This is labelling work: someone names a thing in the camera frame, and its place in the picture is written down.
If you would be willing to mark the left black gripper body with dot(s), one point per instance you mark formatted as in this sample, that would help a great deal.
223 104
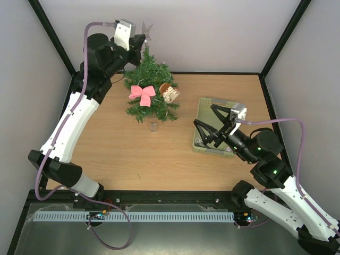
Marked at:
135 49

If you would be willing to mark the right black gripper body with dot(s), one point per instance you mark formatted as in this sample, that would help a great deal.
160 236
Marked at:
223 132

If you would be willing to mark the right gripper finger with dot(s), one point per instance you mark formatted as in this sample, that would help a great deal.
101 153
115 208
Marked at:
222 113
205 131

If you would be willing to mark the green perforated plastic basket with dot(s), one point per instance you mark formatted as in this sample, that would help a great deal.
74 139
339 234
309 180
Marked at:
212 125

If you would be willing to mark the small green christmas tree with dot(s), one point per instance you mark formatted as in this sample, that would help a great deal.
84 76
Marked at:
150 85

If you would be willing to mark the silver star ornament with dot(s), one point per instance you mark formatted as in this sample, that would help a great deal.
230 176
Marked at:
146 29

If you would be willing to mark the pink fabric bow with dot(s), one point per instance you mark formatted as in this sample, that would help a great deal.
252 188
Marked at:
144 94

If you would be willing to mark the brown round doll ornament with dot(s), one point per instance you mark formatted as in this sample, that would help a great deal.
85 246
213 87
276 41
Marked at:
168 92

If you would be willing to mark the clear plastic battery box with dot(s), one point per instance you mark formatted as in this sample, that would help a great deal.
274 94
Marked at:
153 127

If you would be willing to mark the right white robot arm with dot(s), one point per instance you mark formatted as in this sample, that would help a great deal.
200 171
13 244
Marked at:
316 231

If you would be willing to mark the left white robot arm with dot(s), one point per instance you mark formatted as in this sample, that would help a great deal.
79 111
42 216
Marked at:
103 58

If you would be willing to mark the silver word ornament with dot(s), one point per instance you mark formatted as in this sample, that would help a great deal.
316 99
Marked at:
198 143

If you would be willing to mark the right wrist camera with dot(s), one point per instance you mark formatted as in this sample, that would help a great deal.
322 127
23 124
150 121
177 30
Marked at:
238 112

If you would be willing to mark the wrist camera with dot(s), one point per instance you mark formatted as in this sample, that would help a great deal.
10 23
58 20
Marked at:
125 30
238 112

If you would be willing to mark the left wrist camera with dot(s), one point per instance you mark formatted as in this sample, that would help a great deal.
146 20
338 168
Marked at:
125 30

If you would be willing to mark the white slotted cable duct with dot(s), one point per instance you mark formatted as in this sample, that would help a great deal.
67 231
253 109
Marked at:
135 217

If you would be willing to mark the black aluminium front rail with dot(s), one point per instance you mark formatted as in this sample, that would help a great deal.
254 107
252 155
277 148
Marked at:
218 199

